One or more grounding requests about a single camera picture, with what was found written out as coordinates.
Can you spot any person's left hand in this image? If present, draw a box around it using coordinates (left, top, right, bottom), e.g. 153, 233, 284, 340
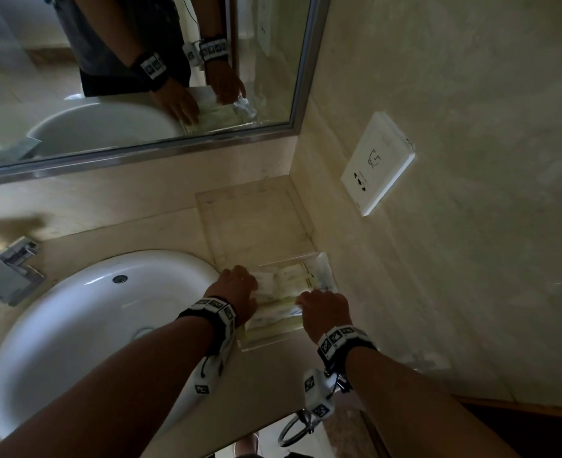
204, 265, 259, 328

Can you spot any person's right hand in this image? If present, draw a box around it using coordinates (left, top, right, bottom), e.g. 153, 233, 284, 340
296, 290, 353, 345

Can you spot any white toiletry packet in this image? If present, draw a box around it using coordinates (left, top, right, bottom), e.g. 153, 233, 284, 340
254, 271, 277, 302

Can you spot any person's right forearm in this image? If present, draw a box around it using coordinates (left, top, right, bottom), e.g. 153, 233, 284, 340
345, 347, 521, 458

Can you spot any person's left forearm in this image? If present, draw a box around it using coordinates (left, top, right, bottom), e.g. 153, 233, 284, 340
0, 316, 216, 458

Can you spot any pale yellow toiletry packet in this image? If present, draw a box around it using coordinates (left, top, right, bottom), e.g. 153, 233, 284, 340
257, 260, 333, 330

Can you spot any black left wrist tracker band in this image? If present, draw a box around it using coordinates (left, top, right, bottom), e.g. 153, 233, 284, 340
178, 296, 238, 397

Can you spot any black wrist tracker band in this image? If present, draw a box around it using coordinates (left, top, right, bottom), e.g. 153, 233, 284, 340
178, 296, 238, 397
302, 325, 377, 420

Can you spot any clear acrylic tray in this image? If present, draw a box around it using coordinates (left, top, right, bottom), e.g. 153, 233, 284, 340
195, 175, 340, 354

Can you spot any black right wrist tracker band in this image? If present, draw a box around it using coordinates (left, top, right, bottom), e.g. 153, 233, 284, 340
302, 325, 377, 420

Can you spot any white round sink basin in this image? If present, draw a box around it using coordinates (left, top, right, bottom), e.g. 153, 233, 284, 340
0, 249, 223, 442

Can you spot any chrome square faucet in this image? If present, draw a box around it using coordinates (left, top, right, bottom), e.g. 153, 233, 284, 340
0, 236, 47, 309

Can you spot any chrome towel ring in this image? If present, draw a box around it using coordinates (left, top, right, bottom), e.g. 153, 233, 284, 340
278, 408, 316, 448

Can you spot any white wall power socket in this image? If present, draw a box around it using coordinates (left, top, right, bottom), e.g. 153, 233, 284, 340
340, 111, 417, 218

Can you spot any metal framed wall mirror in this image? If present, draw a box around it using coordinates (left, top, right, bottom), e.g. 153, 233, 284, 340
0, 0, 333, 189

